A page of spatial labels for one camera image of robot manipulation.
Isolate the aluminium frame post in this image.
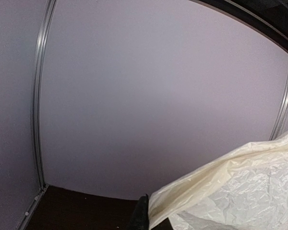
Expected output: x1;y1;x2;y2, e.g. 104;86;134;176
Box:
269;75;288;140
17;0;57;230

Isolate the right aluminium frame post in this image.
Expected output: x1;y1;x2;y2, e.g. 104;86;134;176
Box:
269;75;288;140

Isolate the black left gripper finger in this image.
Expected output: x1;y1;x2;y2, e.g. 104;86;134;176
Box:
126;194;149;230

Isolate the translucent white trash bag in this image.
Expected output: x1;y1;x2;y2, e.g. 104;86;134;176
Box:
148;131;288;230

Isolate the left aluminium frame post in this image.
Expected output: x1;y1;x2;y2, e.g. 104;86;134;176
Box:
17;0;57;230

